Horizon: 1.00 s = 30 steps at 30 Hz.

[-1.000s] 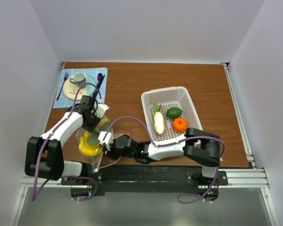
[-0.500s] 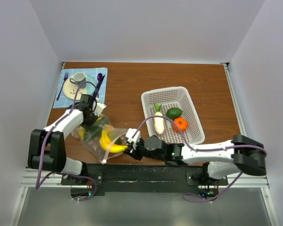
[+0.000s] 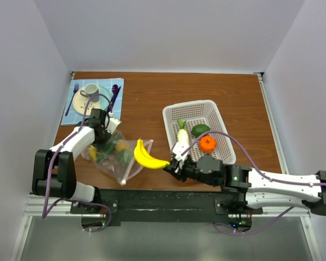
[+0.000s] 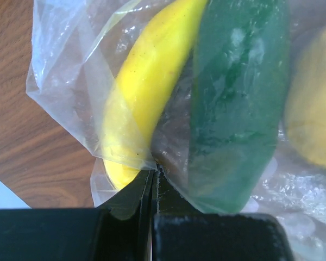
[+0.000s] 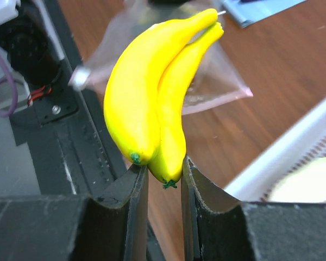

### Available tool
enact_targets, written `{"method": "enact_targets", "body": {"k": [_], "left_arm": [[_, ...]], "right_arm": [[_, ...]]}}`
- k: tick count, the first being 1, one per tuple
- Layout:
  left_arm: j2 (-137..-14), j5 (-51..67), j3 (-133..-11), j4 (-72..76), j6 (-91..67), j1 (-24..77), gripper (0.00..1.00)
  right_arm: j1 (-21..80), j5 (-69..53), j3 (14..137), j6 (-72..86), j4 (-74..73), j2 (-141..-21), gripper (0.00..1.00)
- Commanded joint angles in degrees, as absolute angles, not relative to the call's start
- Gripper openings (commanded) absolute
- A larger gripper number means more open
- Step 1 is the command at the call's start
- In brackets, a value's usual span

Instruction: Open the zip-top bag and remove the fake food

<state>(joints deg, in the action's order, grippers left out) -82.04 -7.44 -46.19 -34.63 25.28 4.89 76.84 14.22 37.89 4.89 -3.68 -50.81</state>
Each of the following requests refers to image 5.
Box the yellow fake banana bunch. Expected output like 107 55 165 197
103 8 224 188

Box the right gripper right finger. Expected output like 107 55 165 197
181 157 326 260

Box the white perforated plastic basket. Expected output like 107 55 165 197
224 98 326 201

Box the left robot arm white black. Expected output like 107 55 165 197
0 1 61 85

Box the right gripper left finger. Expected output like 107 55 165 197
0 165 147 260

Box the clear zip top bag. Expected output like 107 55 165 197
68 1 253 115

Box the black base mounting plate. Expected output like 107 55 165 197
10 0 150 261

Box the blue checked placemat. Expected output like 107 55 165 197
222 0 304 28

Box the white fake eggplant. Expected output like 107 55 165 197
268 157 326 203

